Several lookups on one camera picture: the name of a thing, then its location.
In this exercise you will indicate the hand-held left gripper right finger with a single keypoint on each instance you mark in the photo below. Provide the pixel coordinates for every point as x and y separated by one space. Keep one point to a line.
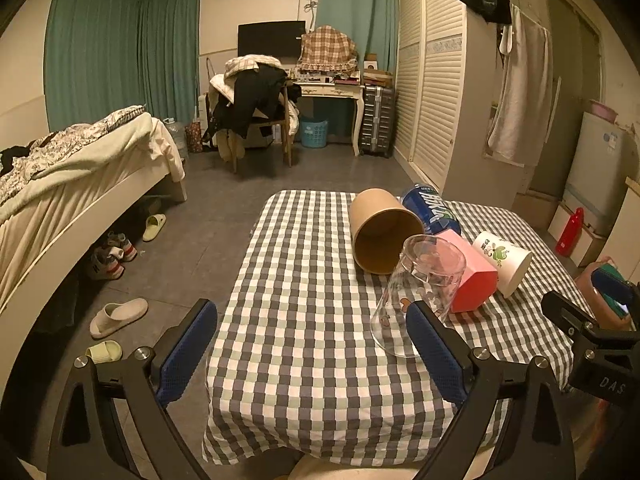
436 352

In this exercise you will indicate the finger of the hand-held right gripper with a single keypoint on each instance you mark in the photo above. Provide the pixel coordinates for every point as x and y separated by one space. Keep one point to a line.
614 287
567 312

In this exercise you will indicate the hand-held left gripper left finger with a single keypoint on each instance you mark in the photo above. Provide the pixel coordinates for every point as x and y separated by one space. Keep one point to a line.
185 355

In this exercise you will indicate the clear glass cup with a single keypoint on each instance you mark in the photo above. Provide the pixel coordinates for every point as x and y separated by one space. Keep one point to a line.
425 290

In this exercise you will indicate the white printed paper cup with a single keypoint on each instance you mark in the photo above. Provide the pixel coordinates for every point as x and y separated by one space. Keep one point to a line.
502 262

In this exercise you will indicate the brown paper cup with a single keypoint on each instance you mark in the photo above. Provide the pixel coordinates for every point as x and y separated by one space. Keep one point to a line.
380 230

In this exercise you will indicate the pink rounded object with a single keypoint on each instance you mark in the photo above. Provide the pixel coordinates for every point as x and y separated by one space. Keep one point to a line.
592 300

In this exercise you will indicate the white storage box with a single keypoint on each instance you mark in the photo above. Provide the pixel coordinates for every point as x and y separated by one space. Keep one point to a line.
580 245

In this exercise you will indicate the red bottle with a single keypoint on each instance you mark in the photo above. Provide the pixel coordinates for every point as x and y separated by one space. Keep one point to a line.
569 235

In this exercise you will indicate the white slipper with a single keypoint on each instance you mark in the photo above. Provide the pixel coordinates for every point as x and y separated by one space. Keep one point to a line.
117 316

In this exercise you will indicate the pale green slipper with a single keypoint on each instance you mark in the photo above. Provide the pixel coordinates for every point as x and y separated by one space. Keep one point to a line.
154 227
105 351

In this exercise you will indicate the pink box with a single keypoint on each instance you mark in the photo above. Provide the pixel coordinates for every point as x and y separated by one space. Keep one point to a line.
477 282

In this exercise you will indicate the white sneaker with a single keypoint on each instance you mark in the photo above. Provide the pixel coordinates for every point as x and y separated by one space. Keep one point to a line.
124 246
106 266

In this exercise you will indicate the small white fridge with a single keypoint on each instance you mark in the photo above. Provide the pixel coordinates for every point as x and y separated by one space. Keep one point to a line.
595 170

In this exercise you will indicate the grey checked tablecloth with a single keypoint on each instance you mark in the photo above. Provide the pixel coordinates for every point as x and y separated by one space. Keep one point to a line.
300 310

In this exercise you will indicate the blue drink bottle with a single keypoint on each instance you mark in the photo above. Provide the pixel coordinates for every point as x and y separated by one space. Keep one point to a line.
430 207

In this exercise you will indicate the pink plastic basin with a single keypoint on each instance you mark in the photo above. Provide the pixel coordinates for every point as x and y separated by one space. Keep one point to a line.
604 109

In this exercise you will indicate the bed with cream sheet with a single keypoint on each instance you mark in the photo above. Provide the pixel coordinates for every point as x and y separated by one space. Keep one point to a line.
75 200

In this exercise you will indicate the clear water jug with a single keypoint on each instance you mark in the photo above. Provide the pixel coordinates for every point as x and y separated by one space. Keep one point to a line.
177 140

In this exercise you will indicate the dark red bag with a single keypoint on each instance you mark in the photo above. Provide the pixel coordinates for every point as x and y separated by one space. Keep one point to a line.
194 137

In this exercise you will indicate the white towel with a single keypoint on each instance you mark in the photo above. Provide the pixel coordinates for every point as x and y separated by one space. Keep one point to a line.
520 90

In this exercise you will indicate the grey suitcase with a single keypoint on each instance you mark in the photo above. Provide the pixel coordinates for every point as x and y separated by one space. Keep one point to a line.
377 120

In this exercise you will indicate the floral patterned blanket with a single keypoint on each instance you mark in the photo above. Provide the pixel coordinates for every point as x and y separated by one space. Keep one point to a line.
45 155

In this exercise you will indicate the blue plastic basket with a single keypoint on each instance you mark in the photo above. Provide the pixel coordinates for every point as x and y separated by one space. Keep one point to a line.
314 132

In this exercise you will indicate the wooden chair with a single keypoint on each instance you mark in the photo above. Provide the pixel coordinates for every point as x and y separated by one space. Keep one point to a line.
285 120

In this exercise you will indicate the white louvred wardrobe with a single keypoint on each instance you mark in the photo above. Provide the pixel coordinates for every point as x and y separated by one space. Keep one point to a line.
440 85

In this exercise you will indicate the black jacket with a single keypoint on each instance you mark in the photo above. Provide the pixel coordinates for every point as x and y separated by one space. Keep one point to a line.
250 100

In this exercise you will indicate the white desk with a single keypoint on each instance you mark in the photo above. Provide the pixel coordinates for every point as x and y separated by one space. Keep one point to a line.
330 92

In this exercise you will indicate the cardboard box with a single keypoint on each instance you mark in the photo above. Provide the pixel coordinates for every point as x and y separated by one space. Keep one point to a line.
377 75

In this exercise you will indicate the plaid cloth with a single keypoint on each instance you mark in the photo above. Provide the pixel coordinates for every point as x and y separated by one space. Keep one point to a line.
327 47

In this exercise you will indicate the black monitor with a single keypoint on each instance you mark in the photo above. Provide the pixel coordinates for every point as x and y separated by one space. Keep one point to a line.
270 39

